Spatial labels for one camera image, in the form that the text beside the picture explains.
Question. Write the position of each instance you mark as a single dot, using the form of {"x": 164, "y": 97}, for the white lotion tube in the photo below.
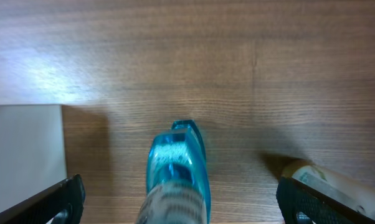
{"x": 344, "y": 190}

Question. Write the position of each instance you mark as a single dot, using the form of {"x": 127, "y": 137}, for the blue mouthwash bottle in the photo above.
{"x": 177, "y": 183}

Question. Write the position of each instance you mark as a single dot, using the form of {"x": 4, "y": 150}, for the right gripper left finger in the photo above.
{"x": 60, "y": 203}

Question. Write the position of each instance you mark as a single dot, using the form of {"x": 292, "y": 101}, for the white cardboard box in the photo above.
{"x": 32, "y": 154}

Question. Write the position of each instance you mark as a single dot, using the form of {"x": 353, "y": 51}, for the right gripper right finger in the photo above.
{"x": 299, "y": 203}

